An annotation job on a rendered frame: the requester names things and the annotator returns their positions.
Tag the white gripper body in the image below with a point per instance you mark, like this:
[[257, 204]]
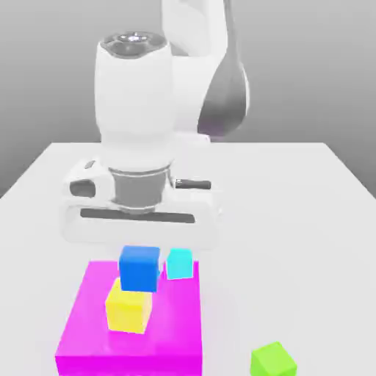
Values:
[[138, 230]]

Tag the small blue cube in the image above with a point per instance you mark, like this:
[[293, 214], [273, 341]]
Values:
[[138, 270]]

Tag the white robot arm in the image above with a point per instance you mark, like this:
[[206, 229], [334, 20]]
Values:
[[132, 102]]

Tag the small cyan cube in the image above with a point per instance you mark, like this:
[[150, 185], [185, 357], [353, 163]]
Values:
[[179, 263]]

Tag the small yellow cube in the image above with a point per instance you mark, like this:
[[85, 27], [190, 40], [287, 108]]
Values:
[[127, 314]]

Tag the small green cube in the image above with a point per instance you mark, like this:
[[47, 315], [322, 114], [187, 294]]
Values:
[[271, 361]]

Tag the large magenta box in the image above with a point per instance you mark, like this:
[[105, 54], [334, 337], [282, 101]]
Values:
[[164, 335]]

